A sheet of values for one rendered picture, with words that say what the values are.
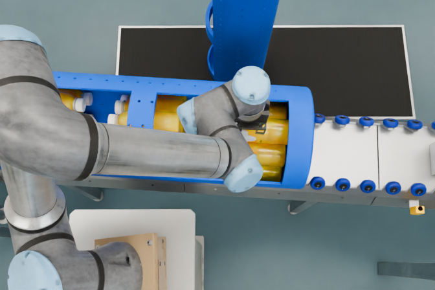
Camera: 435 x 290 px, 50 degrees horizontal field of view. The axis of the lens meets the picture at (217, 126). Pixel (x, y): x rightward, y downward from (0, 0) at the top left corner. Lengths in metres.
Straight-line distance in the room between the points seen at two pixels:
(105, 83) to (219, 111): 0.44
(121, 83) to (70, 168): 0.64
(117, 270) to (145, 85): 0.48
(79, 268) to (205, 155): 0.36
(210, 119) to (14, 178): 0.36
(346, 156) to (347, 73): 1.01
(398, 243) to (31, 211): 1.91
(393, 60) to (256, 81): 1.72
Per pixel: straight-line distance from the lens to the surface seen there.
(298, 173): 1.21
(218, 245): 2.35
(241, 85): 0.91
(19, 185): 0.89
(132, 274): 1.04
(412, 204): 1.58
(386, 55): 2.57
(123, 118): 1.25
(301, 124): 1.18
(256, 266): 2.36
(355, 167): 1.51
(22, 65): 0.68
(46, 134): 0.62
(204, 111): 0.91
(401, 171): 1.56
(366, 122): 1.50
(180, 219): 1.21
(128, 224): 1.23
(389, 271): 2.33
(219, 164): 0.81
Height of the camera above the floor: 2.35
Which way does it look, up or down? 74 degrees down
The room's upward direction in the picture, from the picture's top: straight up
